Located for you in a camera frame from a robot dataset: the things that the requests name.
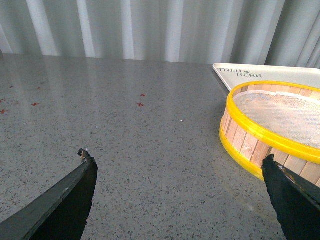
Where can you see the white steamer liner cloth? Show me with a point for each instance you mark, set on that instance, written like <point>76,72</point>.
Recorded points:
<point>289,115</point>

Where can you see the bamboo steamer with yellow rims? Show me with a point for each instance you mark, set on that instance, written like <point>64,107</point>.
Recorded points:
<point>248,143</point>

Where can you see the cream rectangular tray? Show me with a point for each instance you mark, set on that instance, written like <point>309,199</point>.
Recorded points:
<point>233,75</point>

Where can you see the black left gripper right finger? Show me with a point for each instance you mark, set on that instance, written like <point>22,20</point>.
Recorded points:
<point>295,200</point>

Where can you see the grey pleated curtain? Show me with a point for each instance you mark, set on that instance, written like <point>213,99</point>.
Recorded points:
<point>258,32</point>

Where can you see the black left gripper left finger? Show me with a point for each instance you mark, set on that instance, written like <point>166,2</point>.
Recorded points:
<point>61,212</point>

